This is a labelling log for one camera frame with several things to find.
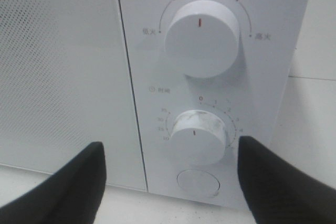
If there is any white timer knob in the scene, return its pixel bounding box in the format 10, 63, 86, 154
170, 110, 227, 165

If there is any white round door button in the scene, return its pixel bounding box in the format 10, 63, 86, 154
176, 169, 221, 197

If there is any white power knob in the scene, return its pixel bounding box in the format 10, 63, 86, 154
164, 0, 240, 78

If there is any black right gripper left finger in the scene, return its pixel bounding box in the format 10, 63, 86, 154
1, 142, 106, 223

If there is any white microwave oven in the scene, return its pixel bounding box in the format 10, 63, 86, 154
0, 0, 316, 210

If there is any white microwave door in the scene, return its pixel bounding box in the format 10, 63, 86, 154
1, 0, 146, 191

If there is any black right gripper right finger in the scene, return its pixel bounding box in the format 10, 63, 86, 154
237, 136, 335, 223

